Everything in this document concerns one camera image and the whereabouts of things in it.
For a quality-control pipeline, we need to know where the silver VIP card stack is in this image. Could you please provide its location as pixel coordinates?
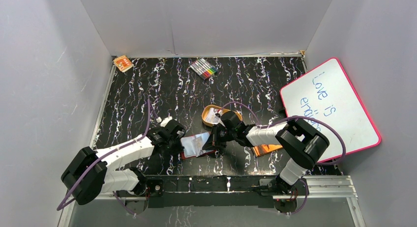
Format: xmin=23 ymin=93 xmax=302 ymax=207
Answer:
xmin=205 ymin=108 xmax=223 ymax=124

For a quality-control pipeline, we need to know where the orange paperback book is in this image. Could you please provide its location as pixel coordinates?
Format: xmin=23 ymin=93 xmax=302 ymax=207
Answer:
xmin=252 ymin=144 xmax=283 ymax=157

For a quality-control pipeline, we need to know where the yellow oval tray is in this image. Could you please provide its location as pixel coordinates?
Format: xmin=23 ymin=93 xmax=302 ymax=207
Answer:
xmin=201 ymin=105 xmax=230 ymax=127

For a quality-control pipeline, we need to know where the small orange card box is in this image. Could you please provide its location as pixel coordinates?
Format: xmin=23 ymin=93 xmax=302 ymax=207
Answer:
xmin=113 ymin=55 xmax=134 ymax=72

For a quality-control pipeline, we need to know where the red leather card holder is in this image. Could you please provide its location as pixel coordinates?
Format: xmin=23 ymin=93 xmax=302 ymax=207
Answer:
xmin=180 ymin=132 xmax=216 ymax=159

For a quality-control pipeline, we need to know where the black aluminium base frame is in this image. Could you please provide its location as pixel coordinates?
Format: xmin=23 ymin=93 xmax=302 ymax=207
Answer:
xmin=65 ymin=175 xmax=359 ymax=215

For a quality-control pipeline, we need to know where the pack of coloured markers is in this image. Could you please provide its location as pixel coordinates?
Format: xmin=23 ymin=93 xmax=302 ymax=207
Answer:
xmin=189 ymin=58 xmax=218 ymax=80

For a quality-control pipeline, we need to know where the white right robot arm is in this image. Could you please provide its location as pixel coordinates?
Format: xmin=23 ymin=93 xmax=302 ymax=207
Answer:
xmin=203 ymin=112 xmax=330 ymax=195

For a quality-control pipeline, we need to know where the pink framed whiteboard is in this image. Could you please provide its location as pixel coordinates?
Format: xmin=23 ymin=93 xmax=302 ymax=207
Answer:
xmin=280 ymin=57 xmax=382 ymax=154

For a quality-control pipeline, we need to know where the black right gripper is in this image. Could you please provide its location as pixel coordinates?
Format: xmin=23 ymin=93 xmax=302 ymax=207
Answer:
xmin=203 ymin=124 xmax=237 ymax=150

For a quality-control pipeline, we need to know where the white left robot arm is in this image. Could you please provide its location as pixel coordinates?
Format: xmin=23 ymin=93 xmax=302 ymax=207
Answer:
xmin=60 ymin=117 xmax=186 ymax=205

